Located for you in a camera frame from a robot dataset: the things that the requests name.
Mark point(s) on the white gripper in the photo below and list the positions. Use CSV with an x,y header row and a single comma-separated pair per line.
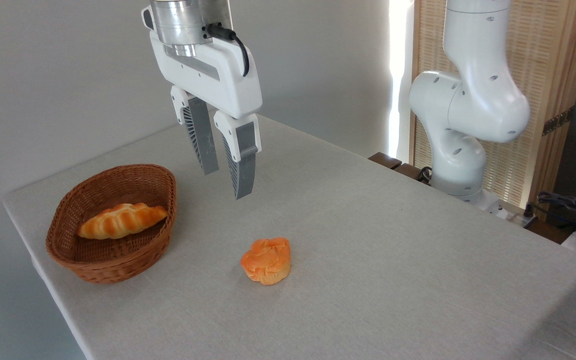
x,y
218,75

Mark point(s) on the golden twisted bread loaf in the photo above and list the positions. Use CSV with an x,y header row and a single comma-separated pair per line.
x,y
118,220

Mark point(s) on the orange muffin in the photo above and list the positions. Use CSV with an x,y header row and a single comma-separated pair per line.
x,y
268,260

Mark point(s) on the brown wicker basket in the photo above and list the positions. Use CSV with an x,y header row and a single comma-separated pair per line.
x,y
118,262

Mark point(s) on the dark brown wooden block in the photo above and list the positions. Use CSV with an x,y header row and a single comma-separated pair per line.
x,y
384,160
408,171

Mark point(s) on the beige tablecloth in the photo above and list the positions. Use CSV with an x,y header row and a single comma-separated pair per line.
x,y
368,275

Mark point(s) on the white power strip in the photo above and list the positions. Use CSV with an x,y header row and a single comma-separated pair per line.
x,y
520,217

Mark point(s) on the wooden slatted folding screen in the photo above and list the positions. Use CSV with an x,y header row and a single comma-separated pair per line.
x,y
543,60

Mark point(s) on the dark metal screen hinge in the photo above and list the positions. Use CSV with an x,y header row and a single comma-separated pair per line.
x,y
558,121

